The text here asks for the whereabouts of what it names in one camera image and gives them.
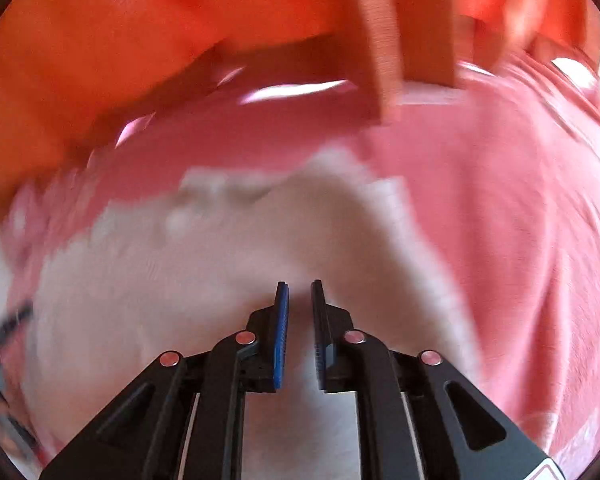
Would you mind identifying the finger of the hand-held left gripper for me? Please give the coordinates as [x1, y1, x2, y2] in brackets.
[0, 300, 43, 463]

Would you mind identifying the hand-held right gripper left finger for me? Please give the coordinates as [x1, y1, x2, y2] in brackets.
[39, 281, 291, 480]

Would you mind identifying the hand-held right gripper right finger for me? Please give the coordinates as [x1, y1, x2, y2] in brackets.
[311, 279, 566, 480]

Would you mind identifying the white small garment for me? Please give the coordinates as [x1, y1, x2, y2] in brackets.
[20, 147, 486, 480]

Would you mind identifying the pink bed sheet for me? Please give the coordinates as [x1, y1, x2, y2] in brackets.
[0, 57, 600, 480]

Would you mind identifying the orange basket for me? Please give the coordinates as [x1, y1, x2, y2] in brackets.
[0, 0, 600, 211]

